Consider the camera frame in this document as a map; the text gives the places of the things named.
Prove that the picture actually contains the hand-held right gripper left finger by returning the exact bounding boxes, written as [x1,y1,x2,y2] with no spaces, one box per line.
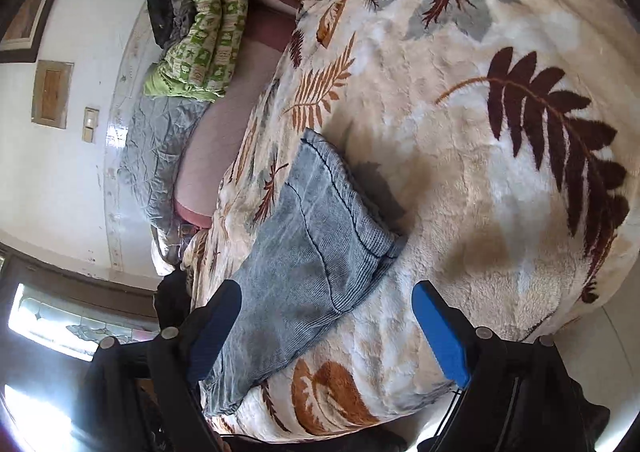
[85,279,243,452]

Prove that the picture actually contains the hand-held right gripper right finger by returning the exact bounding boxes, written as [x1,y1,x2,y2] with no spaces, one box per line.
[411,280,608,452]

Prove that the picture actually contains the light blue denim pants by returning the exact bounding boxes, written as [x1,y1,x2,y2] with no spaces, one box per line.
[200,128,407,419]

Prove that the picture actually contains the leaf print fleece blanket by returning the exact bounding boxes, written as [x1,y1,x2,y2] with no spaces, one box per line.
[181,0,632,438]

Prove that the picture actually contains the grey crumpled blanket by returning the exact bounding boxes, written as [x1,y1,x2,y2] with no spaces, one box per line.
[116,94,211,233]

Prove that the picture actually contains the pink bed sheet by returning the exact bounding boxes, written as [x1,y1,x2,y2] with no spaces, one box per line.
[172,6,301,230]

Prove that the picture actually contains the green patterned quilt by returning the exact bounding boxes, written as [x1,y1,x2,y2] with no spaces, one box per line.
[143,0,250,103]

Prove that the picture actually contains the wall switch plate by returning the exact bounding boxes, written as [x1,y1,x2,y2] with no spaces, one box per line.
[82,106,100,145]

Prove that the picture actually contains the small wooden wall panel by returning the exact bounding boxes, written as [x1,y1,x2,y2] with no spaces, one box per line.
[31,60,75,129]

